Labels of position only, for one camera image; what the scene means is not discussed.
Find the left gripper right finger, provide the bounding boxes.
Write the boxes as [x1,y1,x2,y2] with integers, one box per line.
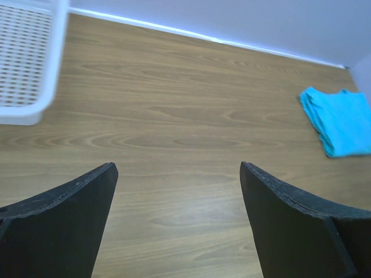
[240,162,370,277]

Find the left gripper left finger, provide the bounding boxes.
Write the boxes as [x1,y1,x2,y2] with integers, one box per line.
[1,163,118,277]

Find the turquoise t shirt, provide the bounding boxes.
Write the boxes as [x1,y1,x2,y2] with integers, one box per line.
[299,87,370,158]

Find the white plastic basket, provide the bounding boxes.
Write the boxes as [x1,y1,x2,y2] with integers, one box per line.
[1,1,70,126]

